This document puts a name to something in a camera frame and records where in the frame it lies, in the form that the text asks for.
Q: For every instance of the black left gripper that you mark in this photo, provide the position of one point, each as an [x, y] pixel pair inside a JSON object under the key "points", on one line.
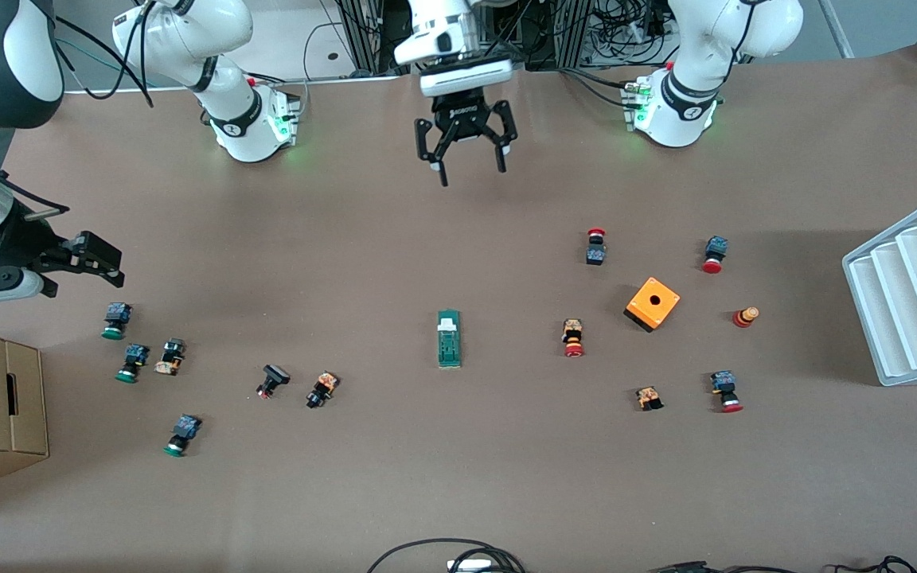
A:
{"points": [[465, 117]]}

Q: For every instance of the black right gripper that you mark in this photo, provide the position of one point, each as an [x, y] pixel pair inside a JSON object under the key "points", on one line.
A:
{"points": [[22, 243]]}

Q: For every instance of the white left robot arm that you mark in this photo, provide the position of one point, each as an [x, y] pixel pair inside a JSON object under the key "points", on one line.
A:
{"points": [[689, 48]]}

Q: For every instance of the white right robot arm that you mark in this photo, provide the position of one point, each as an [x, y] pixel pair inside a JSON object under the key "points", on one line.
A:
{"points": [[228, 87]]}

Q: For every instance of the green mushroom pushbutton blue block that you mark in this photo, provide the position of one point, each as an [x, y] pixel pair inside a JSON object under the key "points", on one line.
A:
{"points": [[185, 430], [134, 356], [116, 314]]}

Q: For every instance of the red pushbutton black block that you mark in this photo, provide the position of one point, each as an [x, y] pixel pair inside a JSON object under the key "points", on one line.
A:
{"points": [[595, 255]]}

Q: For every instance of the white board panel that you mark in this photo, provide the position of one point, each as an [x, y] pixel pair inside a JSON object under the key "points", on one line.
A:
{"points": [[283, 40]]}

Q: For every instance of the red emergency stop orange block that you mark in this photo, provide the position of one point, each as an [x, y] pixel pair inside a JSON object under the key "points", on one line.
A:
{"points": [[572, 334]]}

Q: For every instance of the black square pushbutton red terminals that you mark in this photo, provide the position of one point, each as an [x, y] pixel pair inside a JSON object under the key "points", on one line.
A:
{"points": [[274, 374]]}

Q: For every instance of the red mushroom pushbutton blue block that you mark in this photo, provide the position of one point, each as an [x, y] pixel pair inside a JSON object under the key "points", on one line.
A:
{"points": [[723, 383], [716, 248]]}

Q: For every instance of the small orange contact block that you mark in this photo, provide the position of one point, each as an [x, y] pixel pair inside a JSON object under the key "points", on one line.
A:
{"points": [[649, 396]]}

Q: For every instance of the red yellow emergency stop head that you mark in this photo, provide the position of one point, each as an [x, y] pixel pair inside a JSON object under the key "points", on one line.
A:
{"points": [[743, 318]]}

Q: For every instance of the white plug connector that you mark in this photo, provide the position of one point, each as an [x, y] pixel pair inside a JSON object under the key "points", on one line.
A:
{"points": [[470, 566]]}

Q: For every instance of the white ribbed plastic tray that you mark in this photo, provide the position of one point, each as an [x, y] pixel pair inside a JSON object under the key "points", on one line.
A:
{"points": [[912, 302]]}

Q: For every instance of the black selector switch orange block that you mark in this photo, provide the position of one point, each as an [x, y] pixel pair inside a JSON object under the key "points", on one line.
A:
{"points": [[170, 356], [323, 387]]}

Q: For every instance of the aluminium frame rack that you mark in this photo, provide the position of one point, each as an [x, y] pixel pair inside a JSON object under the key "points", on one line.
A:
{"points": [[363, 32]]}

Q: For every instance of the orange button enclosure box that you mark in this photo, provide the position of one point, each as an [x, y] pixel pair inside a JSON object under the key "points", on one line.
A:
{"points": [[665, 310]]}

